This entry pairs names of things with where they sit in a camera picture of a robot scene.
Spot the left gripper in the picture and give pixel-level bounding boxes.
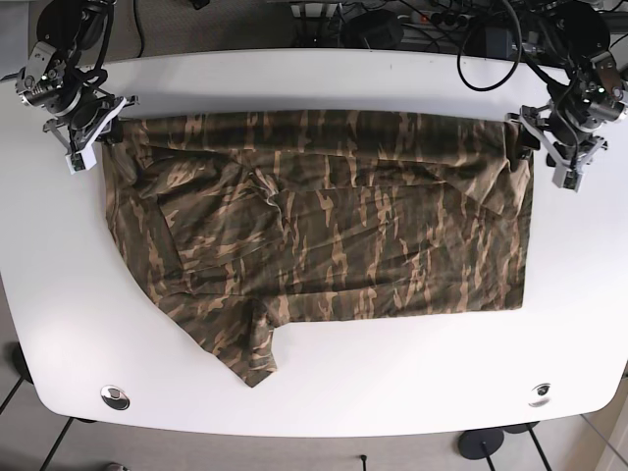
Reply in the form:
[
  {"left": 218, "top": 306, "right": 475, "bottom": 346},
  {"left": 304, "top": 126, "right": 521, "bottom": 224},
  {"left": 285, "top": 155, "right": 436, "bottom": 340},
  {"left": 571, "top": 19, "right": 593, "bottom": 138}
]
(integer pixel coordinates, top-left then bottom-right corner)
[{"left": 505, "top": 105, "right": 608, "bottom": 184}]

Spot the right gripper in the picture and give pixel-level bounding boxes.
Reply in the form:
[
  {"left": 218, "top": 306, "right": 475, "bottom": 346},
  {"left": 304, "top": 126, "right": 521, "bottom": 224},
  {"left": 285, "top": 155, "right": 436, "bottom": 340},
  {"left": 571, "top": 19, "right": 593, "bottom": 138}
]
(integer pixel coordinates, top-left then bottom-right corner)
[{"left": 42, "top": 95, "right": 139, "bottom": 156}]

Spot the camouflage T-shirt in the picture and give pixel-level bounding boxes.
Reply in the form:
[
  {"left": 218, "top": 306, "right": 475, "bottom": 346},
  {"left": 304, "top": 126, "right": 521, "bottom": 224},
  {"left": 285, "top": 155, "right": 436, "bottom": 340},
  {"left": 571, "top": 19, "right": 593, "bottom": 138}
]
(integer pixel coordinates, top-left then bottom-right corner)
[{"left": 102, "top": 110, "right": 534, "bottom": 387}]

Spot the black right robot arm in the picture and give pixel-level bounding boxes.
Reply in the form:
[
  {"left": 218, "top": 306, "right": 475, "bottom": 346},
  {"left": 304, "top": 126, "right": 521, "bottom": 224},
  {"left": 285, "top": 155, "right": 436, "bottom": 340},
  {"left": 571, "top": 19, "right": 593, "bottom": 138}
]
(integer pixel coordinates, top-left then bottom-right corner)
[{"left": 15, "top": 1, "right": 138, "bottom": 174}]

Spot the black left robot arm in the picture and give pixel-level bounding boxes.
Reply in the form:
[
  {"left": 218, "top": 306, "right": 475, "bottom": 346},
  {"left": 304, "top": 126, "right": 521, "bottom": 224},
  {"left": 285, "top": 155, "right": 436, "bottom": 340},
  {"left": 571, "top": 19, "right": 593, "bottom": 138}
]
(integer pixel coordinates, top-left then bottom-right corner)
[{"left": 456, "top": 1, "right": 627, "bottom": 191}]

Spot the right table grommet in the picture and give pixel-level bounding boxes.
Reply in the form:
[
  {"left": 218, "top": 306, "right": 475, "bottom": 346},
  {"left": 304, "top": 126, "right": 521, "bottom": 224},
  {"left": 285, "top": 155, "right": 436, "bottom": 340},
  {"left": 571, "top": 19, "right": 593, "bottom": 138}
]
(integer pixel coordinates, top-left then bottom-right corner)
[{"left": 527, "top": 383, "right": 551, "bottom": 408}]

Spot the table grommet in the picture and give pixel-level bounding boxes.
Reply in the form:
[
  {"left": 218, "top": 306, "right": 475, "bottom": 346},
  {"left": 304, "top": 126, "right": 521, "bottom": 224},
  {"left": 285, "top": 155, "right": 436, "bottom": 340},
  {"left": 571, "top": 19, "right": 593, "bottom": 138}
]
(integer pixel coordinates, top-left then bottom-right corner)
[
  {"left": 100, "top": 385, "right": 131, "bottom": 411},
  {"left": 527, "top": 383, "right": 551, "bottom": 408}
]

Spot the left table grommet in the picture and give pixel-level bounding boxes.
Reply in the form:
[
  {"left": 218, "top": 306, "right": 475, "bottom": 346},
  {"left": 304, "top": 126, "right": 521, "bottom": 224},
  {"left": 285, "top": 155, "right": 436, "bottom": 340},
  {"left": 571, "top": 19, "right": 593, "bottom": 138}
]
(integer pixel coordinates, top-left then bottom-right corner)
[{"left": 100, "top": 385, "right": 131, "bottom": 411}]

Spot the black round stand base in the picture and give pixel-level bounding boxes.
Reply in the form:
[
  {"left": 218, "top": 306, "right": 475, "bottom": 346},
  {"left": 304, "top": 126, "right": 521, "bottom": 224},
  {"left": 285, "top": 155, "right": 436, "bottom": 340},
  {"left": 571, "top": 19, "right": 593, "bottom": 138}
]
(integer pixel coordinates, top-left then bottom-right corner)
[{"left": 457, "top": 428, "right": 504, "bottom": 460}]

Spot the grey sneaker shoe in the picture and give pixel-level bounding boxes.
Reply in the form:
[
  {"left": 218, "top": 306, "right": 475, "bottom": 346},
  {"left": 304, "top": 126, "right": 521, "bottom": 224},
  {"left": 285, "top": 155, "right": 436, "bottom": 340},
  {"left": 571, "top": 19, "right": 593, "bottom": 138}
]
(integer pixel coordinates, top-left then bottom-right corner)
[{"left": 103, "top": 463, "right": 130, "bottom": 471}]

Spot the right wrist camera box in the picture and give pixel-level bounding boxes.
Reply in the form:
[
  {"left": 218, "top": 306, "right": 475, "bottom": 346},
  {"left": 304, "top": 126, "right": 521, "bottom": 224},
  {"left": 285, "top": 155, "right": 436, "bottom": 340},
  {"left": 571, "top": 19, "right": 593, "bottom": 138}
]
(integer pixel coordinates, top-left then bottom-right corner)
[{"left": 65, "top": 147, "right": 97, "bottom": 175}]

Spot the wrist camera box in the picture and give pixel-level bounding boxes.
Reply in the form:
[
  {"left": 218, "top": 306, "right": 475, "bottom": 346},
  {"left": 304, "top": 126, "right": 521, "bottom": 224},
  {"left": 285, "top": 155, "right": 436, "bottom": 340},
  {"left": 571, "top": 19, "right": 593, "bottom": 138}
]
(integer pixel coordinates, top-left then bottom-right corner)
[
  {"left": 552, "top": 166, "right": 583, "bottom": 192},
  {"left": 65, "top": 147, "right": 97, "bottom": 175}
]

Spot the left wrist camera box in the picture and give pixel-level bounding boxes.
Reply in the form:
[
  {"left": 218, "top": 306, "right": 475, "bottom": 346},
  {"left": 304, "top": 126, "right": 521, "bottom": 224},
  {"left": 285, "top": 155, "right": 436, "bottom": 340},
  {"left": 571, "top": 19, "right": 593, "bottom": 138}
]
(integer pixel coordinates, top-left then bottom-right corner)
[{"left": 552, "top": 166, "right": 583, "bottom": 192}]

